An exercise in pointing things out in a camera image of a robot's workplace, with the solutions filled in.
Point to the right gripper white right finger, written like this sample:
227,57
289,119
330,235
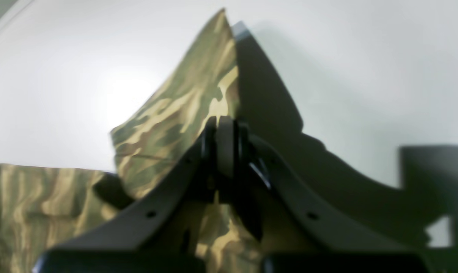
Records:
298,231

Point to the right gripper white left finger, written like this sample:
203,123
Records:
156,234

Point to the camouflage T-shirt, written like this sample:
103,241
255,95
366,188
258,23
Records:
40,207

